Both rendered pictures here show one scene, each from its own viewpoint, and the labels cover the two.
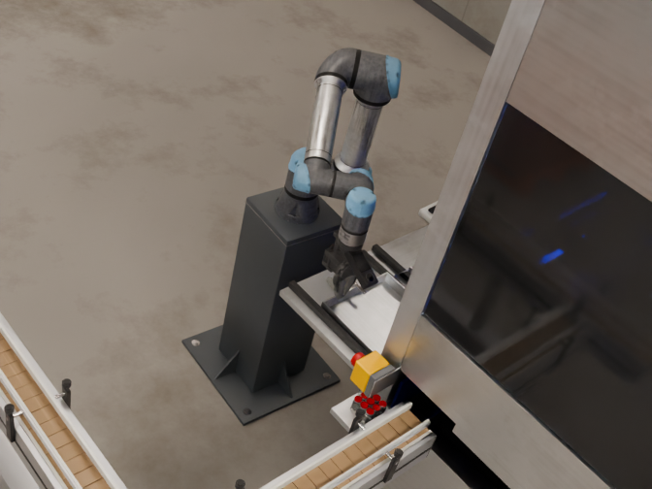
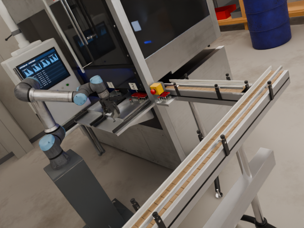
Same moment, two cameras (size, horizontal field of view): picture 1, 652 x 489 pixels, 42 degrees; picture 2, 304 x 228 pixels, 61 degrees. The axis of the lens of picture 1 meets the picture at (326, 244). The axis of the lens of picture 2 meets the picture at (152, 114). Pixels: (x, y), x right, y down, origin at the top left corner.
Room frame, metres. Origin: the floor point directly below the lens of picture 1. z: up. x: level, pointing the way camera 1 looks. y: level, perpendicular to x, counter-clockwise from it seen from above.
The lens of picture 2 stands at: (1.04, 1.52, 1.70)
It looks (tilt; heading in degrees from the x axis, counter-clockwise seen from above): 27 degrees down; 288
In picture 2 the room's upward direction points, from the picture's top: 24 degrees counter-clockwise
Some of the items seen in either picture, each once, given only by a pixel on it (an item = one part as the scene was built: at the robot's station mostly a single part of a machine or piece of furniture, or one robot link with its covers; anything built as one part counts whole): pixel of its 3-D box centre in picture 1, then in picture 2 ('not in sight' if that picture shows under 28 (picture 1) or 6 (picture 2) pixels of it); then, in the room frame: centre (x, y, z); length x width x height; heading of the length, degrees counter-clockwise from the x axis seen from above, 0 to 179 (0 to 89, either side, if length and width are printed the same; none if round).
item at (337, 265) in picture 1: (344, 254); (107, 103); (1.81, -0.06, 1.06); 0.09 x 0.08 x 0.12; 51
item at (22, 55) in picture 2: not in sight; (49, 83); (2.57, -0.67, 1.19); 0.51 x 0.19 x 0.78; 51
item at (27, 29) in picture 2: not in sight; (37, 45); (2.88, -1.33, 1.50); 0.48 x 0.01 x 0.59; 141
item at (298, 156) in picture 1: (308, 171); (49, 145); (2.29, 0.12, 0.96); 0.13 x 0.12 x 0.14; 96
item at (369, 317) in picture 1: (393, 328); (130, 106); (1.74, -0.25, 0.90); 0.34 x 0.26 x 0.04; 50
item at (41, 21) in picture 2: not in sight; (52, 41); (2.50, -1.02, 1.50); 0.49 x 0.01 x 0.59; 141
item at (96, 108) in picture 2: not in sight; (109, 102); (1.99, -0.48, 0.90); 0.34 x 0.26 x 0.04; 51
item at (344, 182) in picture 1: (353, 187); (84, 90); (1.90, -0.03, 1.21); 0.11 x 0.11 x 0.08; 6
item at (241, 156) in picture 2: not in sight; (250, 187); (1.03, 0.39, 0.46); 0.09 x 0.09 x 0.77; 51
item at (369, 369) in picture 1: (372, 373); (157, 88); (1.46, -0.19, 0.99); 0.08 x 0.07 x 0.07; 51
